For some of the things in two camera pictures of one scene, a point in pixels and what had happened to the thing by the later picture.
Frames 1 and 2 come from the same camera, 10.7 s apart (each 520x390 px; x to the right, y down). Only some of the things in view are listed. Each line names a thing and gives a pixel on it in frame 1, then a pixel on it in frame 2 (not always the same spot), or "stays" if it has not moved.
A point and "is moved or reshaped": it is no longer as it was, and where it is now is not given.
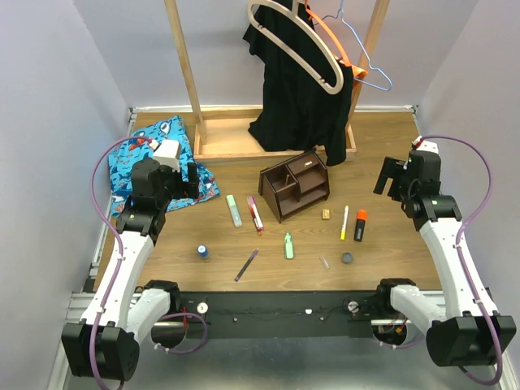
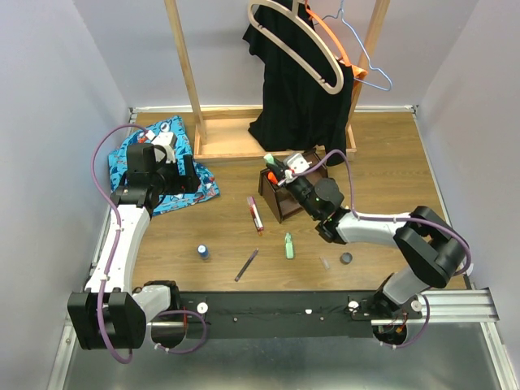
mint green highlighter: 234,210 -> 270,159
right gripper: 393,168 -> 280,169
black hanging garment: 301,112 stays
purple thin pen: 246,265 stays
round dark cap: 347,257 stays
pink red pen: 255,214 stays
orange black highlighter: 361,216 is moved or reshaped
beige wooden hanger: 294,12 stays
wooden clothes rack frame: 223,134 stays
